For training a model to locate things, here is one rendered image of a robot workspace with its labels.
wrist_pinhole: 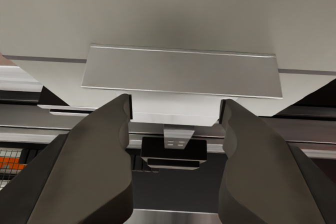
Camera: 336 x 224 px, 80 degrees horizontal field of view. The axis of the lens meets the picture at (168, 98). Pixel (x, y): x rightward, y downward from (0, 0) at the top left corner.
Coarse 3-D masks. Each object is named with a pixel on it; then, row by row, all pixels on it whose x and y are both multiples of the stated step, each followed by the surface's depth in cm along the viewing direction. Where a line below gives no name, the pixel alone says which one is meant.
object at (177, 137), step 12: (168, 132) 24; (180, 132) 24; (192, 132) 23; (144, 144) 37; (156, 144) 37; (168, 144) 32; (180, 144) 31; (192, 144) 37; (204, 144) 37; (144, 156) 36; (156, 156) 36; (168, 156) 36; (180, 156) 36; (192, 156) 36; (204, 156) 36; (180, 168) 41; (192, 168) 39
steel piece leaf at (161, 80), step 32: (96, 64) 9; (128, 64) 9; (160, 64) 9; (192, 64) 9; (224, 64) 9; (256, 64) 9; (160, 96) 14; (192, 96) 14; (224, 96) 14; (256, 96) 8
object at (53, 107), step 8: (40, 96) 19; (48, 96) 19; (56, 96) 19; (40, 104) 18; (48, 104) 18; (56, 104) 18; (64, 104) 18; (56, 112) 20; (64, 112) 20; (72, 112) 20; (80, 112) 20; (88, 112) 20; (216, 120) 20
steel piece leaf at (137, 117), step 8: (136, 112) 18; (144, 112) 18; (136, 120) 21; (144, 120) 21; (152, 120) 20; (160, 120) 20; (168, 120) 20; (176, 120) 20; (184, 120) 20; (192, 120) 20; (200, 120) 19; (208, 120) 19
